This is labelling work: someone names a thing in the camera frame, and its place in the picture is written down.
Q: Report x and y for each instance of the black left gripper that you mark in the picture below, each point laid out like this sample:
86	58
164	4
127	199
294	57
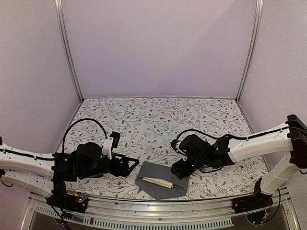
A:
124	171

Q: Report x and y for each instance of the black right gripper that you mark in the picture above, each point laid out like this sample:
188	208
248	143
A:
181	171

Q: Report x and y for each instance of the grey-blue envelope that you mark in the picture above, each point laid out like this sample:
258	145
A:
158	192

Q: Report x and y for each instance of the beige lined letter paper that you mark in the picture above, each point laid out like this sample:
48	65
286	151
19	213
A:
159	182

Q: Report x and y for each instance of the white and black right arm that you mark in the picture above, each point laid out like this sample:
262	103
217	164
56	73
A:
289	137

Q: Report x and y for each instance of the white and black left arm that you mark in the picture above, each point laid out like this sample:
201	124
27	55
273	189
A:
47	174

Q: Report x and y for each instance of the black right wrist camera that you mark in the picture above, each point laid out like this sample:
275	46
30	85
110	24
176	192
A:
173	144

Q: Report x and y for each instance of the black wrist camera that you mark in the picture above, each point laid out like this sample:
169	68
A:
173	144
116	138

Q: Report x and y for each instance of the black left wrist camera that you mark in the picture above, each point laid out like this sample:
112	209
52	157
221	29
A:
116	138

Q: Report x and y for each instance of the aluminium slotted front rail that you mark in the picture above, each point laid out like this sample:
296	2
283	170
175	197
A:
105	213

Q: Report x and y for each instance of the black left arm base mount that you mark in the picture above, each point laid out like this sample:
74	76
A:
77	202

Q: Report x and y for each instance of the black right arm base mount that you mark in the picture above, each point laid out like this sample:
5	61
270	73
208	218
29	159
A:
251	202

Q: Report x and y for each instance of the left aluminium frame post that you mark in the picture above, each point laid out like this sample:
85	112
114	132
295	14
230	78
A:
67	49

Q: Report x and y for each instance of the aluminium frame post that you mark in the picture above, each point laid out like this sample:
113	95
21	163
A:
251	49
67	49

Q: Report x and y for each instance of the right aluminium frame post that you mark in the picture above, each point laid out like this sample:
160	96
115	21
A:
251	49

